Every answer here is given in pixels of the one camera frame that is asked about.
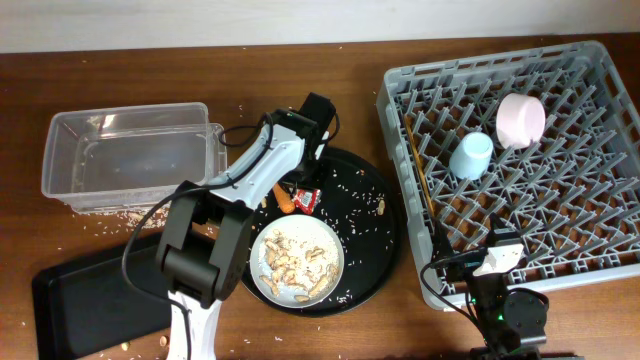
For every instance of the red snack wrapper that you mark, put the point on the red snack wrapper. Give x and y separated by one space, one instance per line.
307 200

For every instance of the light blue cup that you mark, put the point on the light blue cup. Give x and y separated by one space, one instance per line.
471 158

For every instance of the clear plastic bin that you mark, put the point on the clear plastic bin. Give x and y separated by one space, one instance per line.
129 157

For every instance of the black rectangular tray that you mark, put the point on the black rectangular tray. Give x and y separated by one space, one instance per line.
84 305

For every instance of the orange carrot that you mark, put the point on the orange carrot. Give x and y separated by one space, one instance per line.
283 199

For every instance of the pink bowl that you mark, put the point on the pink bowl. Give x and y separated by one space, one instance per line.
520 121

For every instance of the peanut on tray right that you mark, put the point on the peanut on tray right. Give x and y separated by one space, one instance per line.
381 207

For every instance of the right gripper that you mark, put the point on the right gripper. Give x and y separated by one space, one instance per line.
463 263

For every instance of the wooden chopstick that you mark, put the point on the wooden chopstick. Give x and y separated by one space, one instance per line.
418 162

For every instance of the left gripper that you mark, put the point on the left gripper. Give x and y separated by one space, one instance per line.
299 181

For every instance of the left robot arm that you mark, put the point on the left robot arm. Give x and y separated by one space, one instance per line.
205 241

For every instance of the round black tray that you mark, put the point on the round black tray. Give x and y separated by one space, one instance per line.
350 191

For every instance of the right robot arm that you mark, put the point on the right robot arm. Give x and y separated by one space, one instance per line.
511 321

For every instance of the grey dishwasher rack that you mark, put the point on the grey dishwasher rack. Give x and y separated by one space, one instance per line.
573 195

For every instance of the grey plate with rice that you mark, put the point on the grey plate with rice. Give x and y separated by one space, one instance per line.
296 261

